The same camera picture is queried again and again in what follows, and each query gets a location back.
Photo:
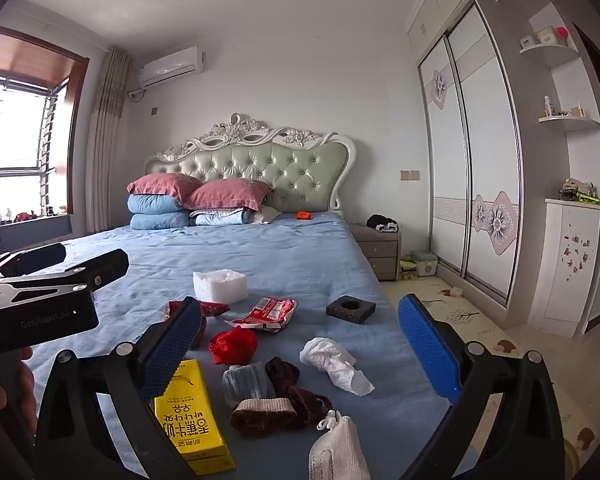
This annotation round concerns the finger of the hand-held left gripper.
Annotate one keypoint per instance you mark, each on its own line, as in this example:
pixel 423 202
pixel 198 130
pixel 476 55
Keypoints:
pixel 104 267
pixel 34 255

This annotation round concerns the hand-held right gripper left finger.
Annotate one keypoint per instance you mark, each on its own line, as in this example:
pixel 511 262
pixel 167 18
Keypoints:
pixel 172 350

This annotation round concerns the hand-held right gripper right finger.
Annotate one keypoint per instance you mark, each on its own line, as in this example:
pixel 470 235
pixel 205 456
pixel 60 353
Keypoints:
pixel 427 345

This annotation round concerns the red knitted cloth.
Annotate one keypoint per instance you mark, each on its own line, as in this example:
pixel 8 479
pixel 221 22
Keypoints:
pixel 233 347

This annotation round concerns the yellow milk carton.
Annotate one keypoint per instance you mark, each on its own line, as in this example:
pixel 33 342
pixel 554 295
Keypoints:
pixel 192 417

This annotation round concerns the grey sock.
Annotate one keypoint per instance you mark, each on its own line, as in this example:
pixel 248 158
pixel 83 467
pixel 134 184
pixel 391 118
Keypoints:
pixel 247 384

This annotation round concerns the white tissue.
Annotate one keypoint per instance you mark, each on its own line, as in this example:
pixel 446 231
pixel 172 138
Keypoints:
pixel 335 362

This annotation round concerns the red and white snack wrapper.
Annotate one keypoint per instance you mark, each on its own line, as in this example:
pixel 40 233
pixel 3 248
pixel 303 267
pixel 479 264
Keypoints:
pixel 266 312

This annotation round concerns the white face mask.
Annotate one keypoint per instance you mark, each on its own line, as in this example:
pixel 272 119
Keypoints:
pixel 337 447

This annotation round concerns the person's left hand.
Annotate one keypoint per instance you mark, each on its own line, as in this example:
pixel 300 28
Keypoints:
pixel 14 395

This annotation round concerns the printed play mat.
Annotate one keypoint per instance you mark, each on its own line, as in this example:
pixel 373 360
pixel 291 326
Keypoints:
pixel 480 325

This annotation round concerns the small white object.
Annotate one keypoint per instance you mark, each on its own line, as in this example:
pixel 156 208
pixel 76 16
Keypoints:
pixel 455 291

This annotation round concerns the blue folded quilt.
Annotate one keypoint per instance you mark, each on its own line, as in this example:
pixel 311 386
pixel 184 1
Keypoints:
pixel 157 212

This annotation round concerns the white tissue pack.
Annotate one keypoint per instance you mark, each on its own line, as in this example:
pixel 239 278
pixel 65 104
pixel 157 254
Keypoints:
pixel 218 286

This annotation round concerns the green and white storage box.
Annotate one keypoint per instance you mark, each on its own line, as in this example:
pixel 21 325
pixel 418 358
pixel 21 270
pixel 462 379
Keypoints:
pixel 424 262

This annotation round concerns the grey nightstand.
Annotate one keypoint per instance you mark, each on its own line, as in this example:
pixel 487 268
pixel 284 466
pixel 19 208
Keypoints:
pixel 377 252

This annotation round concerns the beige curtain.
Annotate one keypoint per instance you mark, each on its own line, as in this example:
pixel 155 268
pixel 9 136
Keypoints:
pixel 107 140

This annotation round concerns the light blue folded blanket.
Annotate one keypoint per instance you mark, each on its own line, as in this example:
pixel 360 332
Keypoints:
pixel 224 217

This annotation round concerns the black and white clothing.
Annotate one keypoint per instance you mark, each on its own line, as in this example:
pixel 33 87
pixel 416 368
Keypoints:
pixel 381 222

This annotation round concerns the bed with blue sheet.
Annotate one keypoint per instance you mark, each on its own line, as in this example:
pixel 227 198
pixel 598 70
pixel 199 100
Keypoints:
pixel 290 265

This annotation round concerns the white cabinet with stickers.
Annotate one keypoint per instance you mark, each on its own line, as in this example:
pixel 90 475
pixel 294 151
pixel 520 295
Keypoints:
pixel 570 265

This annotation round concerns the small orange object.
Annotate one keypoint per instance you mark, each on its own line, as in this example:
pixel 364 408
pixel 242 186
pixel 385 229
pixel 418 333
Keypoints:
pixel 303 215

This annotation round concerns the green tufted headboard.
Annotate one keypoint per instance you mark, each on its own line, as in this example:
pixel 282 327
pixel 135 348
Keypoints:
pixel 260 165

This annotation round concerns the white air conditioner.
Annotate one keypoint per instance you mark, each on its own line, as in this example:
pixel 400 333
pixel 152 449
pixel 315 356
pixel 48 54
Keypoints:
pixel 172 66

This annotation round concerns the white sliding door wardrobe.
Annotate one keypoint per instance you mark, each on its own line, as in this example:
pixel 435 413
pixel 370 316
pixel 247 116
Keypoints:
pixel 475 135

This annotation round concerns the toys on cabinet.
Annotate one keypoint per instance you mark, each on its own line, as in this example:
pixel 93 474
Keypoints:
pixel 580 190

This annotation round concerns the small white bottle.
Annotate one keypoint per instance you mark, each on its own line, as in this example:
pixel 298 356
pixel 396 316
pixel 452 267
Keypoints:
pixel 547 106

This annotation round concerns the white and pink containers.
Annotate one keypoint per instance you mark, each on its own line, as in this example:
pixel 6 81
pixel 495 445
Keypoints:
pixel 547 36

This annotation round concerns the window with brown frame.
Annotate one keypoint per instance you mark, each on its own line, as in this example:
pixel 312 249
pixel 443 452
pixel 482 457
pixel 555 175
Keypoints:
pixel 22 130

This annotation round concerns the wall switch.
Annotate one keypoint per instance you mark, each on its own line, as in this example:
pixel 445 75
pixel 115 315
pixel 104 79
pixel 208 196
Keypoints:
pixel 410 175

